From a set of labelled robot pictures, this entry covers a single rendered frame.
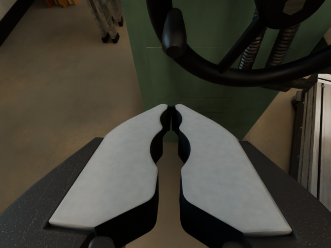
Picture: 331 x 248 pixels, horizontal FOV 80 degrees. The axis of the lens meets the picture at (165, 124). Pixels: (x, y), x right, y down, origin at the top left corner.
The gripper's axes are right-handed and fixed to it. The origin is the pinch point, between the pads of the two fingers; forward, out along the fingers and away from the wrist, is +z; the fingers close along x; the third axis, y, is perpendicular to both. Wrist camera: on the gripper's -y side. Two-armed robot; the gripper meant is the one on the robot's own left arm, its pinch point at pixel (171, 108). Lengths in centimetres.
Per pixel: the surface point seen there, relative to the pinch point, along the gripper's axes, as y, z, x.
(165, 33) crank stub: -2.8, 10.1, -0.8
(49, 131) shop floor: 53, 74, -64
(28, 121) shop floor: 50, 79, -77
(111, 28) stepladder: 9, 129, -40
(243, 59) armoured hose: 3.3, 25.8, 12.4
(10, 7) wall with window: -2, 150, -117
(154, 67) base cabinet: 9.9, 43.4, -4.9
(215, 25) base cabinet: -1.1, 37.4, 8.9
